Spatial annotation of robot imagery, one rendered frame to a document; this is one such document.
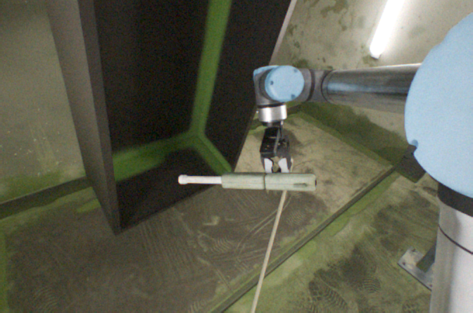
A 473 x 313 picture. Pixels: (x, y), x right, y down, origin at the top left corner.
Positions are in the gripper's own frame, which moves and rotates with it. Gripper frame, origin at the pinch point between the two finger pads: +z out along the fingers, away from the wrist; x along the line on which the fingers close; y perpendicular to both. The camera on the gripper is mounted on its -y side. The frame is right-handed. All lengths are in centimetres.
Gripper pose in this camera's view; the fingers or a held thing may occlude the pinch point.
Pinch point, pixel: (277, 181)
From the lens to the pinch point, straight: 88.3
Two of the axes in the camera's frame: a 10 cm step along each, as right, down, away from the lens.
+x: -9.2, 0.6, 3.9
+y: 3.7, -2.0, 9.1
